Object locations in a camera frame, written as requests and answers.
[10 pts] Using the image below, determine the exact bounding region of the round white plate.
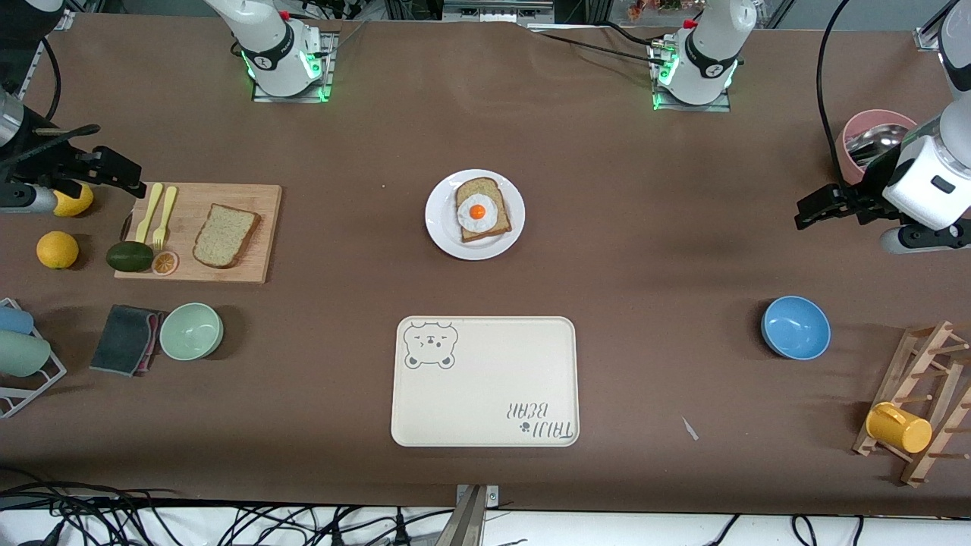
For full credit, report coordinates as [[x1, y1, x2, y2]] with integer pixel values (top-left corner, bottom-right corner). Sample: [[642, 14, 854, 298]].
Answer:
[[424, 168, 526, 262]]

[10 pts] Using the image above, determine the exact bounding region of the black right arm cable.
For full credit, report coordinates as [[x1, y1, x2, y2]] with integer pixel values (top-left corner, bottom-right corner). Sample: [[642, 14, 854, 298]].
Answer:
[[39, 36, 63, 122]]

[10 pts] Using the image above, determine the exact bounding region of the black base cable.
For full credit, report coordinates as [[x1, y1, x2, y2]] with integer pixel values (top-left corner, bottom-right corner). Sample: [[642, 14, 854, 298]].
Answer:
[[523, 23, 672, 65]]

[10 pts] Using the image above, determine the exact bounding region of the blue cup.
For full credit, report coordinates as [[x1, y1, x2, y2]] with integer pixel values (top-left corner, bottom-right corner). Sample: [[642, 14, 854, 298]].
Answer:
[[0, 305, 35, 336]]

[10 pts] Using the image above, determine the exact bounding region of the wooden cutting board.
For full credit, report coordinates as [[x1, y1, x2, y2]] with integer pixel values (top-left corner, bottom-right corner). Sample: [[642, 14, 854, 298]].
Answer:
[[114, 182, 283, 284]]

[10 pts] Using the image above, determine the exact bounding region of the pale green cup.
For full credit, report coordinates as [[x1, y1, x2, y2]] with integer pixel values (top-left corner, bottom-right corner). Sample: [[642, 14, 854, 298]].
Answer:
[[0, 331, 52, 378]]

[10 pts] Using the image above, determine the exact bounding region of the aluminium frame bar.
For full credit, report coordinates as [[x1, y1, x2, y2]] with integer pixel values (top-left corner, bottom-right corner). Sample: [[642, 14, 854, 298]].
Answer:
[[916, 0, 971, 52]]

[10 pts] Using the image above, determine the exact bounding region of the pink folded cloth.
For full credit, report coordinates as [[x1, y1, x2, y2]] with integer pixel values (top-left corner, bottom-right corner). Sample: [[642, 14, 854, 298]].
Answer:
[[140, 311, 166, 372]]

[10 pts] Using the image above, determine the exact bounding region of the wooden mug rack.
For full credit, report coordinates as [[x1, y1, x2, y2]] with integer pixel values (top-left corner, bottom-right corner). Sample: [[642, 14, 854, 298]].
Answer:
[[852, 320, 971, 488]]

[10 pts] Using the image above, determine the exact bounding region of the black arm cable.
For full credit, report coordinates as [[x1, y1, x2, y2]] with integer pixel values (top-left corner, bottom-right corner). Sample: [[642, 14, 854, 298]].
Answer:
[[39, 36, 63, 122], [815, 0, 862, 189]]

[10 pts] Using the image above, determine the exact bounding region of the white wire rack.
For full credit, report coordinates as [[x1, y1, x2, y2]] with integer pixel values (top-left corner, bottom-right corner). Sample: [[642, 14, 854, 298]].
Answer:
[[0, 297, 68, 419]]

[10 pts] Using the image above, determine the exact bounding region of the fried egg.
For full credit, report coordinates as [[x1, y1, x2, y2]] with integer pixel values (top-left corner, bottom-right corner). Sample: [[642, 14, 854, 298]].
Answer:
[[457, 193, 499, 234]]

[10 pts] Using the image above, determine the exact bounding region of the yellow plastic fork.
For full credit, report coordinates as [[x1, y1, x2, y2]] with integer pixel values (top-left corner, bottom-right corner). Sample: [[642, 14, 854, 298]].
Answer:
[[152, 186, 178, 251]]

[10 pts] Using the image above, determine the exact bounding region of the metal ladle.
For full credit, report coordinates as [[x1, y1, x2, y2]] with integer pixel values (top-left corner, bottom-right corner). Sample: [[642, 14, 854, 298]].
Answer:
[[846, 124, 911, 168]]

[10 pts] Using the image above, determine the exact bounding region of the yellow mug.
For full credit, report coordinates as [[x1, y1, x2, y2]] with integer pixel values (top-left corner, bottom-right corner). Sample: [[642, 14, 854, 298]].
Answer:
[[866, 402, 933, 455]]

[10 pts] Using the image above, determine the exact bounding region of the yellow plastic knife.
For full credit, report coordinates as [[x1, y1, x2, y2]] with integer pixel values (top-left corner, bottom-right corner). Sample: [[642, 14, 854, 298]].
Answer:
[[135, 182, 165, 245]]

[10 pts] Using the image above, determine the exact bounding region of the grey metal box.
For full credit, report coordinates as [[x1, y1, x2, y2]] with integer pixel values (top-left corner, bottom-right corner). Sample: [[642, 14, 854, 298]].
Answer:
[[444, 0, 555, 24]]

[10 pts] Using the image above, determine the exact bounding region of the dark grey folded cloth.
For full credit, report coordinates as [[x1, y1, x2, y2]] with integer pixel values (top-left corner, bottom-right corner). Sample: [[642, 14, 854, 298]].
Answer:
[[90, 304, 162, 377]]

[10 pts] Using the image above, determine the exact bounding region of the dark green avocado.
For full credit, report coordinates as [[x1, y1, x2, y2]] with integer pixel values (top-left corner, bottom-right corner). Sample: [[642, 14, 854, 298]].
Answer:
[[105, 241, 155, 273]]

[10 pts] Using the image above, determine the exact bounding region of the cream bear print tray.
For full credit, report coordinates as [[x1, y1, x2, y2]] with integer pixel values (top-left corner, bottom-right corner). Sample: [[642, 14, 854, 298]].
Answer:
[[391, 315, 581, 448]]

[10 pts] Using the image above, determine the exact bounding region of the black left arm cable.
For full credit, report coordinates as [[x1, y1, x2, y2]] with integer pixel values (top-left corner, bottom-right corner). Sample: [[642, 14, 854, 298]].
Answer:
[[815, 0, 862, 189]]

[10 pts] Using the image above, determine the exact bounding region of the metal mount bracket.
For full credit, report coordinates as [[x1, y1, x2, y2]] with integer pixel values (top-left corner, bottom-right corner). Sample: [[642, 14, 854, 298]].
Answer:
[[444, 484, 501, 546]]

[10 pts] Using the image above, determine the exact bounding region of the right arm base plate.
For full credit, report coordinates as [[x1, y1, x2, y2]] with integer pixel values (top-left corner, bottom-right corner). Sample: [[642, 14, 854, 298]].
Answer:
[[253, 30, 335, 103]]

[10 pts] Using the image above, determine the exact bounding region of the yellow lemon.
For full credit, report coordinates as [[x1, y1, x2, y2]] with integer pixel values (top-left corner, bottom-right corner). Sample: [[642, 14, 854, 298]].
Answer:
[[52, 182, 95, 218], [36, 231, 80, 270]]

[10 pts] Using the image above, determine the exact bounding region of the light green bowl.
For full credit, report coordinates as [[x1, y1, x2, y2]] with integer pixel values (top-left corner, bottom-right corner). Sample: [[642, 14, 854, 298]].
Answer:
[[159, 303, 225, 362]]

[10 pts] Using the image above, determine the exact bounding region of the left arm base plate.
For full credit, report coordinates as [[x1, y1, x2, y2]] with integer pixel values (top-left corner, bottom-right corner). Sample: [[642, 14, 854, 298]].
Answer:
[[651, 42, 731, 113]]

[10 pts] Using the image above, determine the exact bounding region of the black floor cable tangle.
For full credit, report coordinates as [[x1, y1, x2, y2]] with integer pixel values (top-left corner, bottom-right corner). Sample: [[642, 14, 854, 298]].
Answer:
[[0, 466, 456, 546]]

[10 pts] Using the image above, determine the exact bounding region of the blue bowl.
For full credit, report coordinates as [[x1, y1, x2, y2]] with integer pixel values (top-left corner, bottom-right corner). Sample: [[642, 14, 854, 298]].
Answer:
[[761, 295, 832, 361]]

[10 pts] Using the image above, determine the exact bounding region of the pink bowl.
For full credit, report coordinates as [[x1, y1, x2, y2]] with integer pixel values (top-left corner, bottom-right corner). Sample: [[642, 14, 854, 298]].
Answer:
[[834, 109, 920, 187]]

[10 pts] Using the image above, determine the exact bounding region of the plain brown bread slice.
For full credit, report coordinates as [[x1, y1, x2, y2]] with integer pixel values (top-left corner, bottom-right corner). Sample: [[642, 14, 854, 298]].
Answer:
[[192, 203, 262, 269]]

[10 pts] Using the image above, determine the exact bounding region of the colourful toy pile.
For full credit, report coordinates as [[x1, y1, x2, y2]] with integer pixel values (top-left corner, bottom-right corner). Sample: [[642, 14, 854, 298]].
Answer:
[[628, 0, 683, 20]]

